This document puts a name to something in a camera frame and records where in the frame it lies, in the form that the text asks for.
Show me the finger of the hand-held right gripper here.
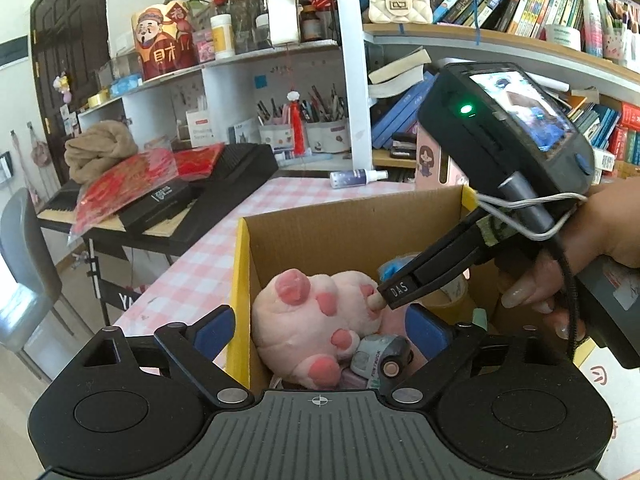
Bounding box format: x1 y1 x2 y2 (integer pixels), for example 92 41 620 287
377 212 501 311

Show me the row of upright shelf books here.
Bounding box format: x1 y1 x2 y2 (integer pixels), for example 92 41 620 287
432 0 593 41

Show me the beige folded cloth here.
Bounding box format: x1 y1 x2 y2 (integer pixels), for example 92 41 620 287
65 121 138 183

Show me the white carton shaped container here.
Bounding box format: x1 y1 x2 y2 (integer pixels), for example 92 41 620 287
265 0 301 45

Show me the pink checked cartoon tablecloth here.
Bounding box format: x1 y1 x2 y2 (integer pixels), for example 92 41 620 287
110 177 640 461

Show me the yellow cardboard box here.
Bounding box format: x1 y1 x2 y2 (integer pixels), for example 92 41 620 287
226 185 601 396

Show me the light blue packet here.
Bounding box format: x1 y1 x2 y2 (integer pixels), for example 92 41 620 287
109 75 143 98

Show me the white card sign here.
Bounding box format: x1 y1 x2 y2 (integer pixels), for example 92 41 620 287
186 109 215 146

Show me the black keyboard stand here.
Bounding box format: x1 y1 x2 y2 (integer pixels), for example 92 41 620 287
82 240 151 328

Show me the fortune god paper lantern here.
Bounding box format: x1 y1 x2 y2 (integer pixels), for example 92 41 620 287
132 2 198 81

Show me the white bookshelf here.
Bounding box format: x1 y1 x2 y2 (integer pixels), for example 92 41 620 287
77 0 640 186

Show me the red paper decorations pack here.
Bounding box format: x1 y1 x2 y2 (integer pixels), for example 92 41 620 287
70 143 226 236

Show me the grey chair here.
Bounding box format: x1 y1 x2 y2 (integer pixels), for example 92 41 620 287
0 187 66 381

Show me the black electric keyboard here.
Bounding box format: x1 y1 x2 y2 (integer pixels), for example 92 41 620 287
37 143 279 257

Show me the purple spray bottle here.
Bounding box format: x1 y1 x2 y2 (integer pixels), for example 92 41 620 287
330 169 389 190

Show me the pink paw plush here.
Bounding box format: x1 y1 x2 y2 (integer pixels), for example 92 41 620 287
250 269 401 390

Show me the small blue toy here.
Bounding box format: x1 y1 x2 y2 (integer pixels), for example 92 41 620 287
377 252 416 283

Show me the brown glass bottle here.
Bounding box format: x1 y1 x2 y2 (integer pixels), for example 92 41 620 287
300 5 323 41

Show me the grey toy car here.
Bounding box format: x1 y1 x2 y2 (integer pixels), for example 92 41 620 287
350 335 412 388

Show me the small pink box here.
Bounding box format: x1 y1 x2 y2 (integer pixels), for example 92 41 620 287
192 30 216 63

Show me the red tassel ornament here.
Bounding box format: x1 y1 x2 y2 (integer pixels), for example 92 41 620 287
287 91 307 156

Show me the row of leaning colourful books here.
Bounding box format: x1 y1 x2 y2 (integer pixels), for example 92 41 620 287
370 72 640 181

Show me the person's right hand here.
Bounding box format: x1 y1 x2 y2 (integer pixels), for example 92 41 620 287
499 177 640 346

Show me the dark wooden door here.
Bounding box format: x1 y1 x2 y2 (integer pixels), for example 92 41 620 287
30 0 108 186

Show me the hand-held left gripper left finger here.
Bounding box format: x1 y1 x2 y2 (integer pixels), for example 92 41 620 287
65 305 253 407

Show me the white jar yellow label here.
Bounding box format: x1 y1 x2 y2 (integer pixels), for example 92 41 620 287
210 13 235 58

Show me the pink cartoon cylinder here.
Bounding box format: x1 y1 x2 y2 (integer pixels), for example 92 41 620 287
414 125 468 192

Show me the white pen cup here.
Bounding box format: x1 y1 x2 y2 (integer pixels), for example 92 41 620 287
258 100 295 151
305 90 351 153

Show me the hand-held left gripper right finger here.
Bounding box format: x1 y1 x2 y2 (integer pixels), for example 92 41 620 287
385 305 576 407

